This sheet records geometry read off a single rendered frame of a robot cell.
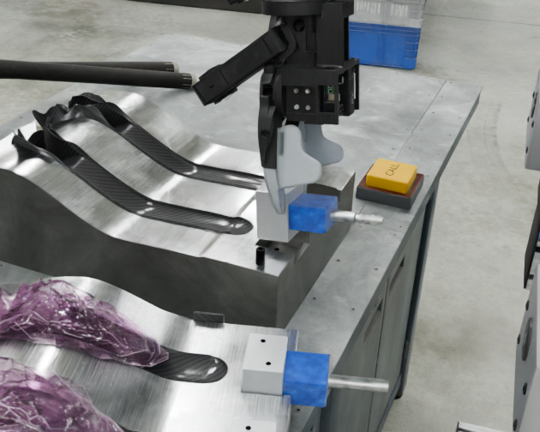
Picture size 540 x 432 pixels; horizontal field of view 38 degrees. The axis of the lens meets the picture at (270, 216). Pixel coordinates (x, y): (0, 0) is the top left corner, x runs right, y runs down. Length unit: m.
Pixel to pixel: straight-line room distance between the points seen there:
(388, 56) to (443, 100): 2.52
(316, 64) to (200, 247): 0.23
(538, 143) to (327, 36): 0.37
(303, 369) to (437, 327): 1.51
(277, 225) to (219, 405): 0.21
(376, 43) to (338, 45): 3.24
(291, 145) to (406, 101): 0.72
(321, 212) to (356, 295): 0.16
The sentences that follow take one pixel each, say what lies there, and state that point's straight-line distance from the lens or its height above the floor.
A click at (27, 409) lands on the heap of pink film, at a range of 0.64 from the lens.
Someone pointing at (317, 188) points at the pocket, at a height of 0.88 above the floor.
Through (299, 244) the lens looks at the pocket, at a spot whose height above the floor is 0.87.
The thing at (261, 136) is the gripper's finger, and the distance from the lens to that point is 0.76.
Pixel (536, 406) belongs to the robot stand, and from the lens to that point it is 0.59.
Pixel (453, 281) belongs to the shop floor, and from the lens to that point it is 2.40.
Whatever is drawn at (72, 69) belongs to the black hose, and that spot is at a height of 0.88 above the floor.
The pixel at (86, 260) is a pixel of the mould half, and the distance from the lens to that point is 0.92.
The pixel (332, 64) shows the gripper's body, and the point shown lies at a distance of 0.76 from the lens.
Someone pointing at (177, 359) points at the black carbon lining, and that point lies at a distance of 0.75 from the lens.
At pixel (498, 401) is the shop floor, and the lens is 2.03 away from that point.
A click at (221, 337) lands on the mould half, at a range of 0.77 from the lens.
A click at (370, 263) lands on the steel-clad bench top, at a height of 0.80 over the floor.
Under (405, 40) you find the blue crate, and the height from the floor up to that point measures 0.15.
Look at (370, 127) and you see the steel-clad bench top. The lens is 1.35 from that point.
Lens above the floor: 1.35
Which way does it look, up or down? 31 degrees down
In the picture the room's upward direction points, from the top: 2 degrees clockwise
